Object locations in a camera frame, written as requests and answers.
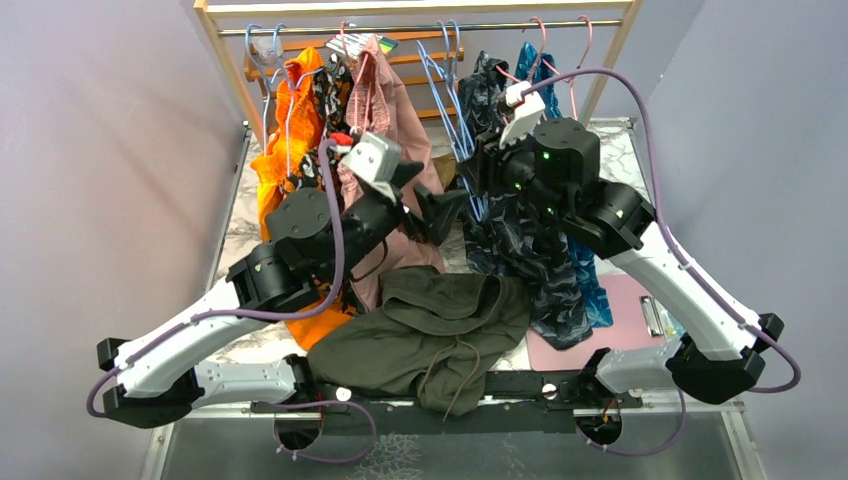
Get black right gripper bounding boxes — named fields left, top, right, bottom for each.
left=456, top=119, right=569, bottom=222

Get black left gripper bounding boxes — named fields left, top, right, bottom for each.
left=325, top=162, right=472, bottom=283

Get blue wire hanger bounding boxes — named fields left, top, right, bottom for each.
left=415, top=18, right=488, bottom=223

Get olive green shorts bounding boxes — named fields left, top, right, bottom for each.
left=307, top=266, right=532, bottom=398

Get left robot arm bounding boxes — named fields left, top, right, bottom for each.
left=87, top=162, right=466, bottom=429

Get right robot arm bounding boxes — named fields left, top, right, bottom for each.
left=461, top=118, right=784, bottom=407

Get black shark print shorts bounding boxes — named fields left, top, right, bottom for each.
left=458, top=51, right=593, bottom=350

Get blue shark print shorts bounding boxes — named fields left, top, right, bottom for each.
left=514, top=42, right=613, bottom=327

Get dusty pink shorts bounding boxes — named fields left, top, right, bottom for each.
left=337, top=37, right=445, bottom=311

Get orange black camo shorts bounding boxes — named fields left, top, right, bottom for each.
left=280, top=53, right=354, bottom=194

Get blue hanger on orange shorts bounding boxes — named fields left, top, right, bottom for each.
left=244, top=24, right=324, bottom=183

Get pink hanger on pink shorts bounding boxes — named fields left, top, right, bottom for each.
left=339, top=21, right=377, bottom=135

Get metal hanging rod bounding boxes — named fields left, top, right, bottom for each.
left=217, top=20, right=586, bottom=37

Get colourful marker box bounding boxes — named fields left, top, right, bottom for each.
left=324, top=33, right=400, bottom=59

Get pink mat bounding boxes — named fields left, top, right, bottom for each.
left=527, top=274, right=665, bottom=371

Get metal clipboard clip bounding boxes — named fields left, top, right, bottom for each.
left=640, top=296, right=665, bottom=337

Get wooden ladder shelf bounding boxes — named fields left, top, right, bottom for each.
left=243, top=31, right=465, bottom=121

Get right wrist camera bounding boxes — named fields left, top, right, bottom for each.
left=499, top=81, right=546, bottom=149

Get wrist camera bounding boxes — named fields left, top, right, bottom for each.
left=337, top=132, right=402, bottom=203
left=499, top=81, right=546, bottom=149

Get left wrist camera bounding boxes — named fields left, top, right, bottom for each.
left=337, top=132, right=402, bottom=203

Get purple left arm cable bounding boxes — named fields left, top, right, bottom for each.
left=86, top=137, right=347, bottom=420

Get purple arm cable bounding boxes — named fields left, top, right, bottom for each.
left=523, top=67, right=803, bottom=395
left=86, top=137, right=347, bottom=420

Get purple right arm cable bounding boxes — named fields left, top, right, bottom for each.
left=523, top=67, right=803, bottom=395

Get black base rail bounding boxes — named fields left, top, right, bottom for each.
left=249, top=370, right=642, bottom=436

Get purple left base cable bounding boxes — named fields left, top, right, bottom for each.
left=272, top=399, right=380, bottom=466

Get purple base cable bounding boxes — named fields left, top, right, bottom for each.
left=574, top=390, right=689, bottom=458
left=272, top=399, right=380, bottom=466

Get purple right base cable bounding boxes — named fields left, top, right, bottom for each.
left=574, top=390, right=689, bottom=458

